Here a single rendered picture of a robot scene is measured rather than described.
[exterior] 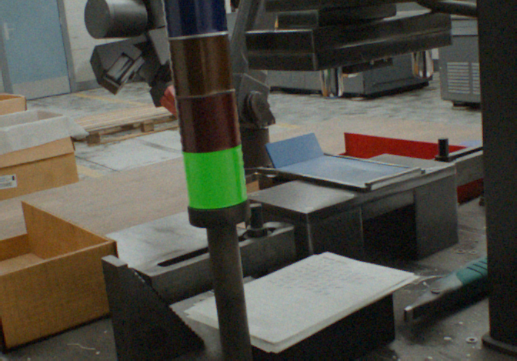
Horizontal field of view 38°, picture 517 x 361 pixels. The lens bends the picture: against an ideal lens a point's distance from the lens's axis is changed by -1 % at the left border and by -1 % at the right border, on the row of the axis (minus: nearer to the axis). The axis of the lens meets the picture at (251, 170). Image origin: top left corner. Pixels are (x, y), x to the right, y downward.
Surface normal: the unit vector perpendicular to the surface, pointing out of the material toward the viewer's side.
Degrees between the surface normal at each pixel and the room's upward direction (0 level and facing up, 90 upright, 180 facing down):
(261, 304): 1
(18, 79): 90
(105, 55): 61
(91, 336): 0
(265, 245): 90
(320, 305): 1
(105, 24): 84
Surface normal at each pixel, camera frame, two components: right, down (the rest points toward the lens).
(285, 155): 0.45, -0.38
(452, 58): -0.84, 0.22
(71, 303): 0.58, 0.12
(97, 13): -0.69, 0.13
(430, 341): -0.11, -0.97
